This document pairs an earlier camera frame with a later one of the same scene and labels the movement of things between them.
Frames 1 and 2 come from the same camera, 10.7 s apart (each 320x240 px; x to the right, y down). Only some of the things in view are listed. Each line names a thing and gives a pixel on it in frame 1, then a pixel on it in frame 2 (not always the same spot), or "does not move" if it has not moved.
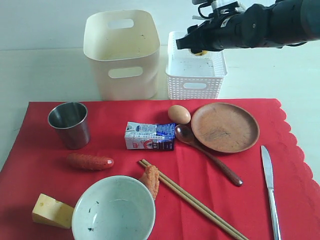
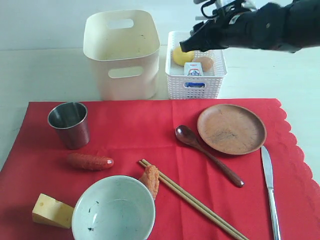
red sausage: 79,162 does not move
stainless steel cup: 71,120 does not move
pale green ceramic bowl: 115,207 does not move
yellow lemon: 203,53 -> 180,57
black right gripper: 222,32 does not move
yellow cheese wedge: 47,210 does not move
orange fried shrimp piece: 151,176 does not move
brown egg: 179,114 -> 207,63
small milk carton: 149,136 -> 193,68
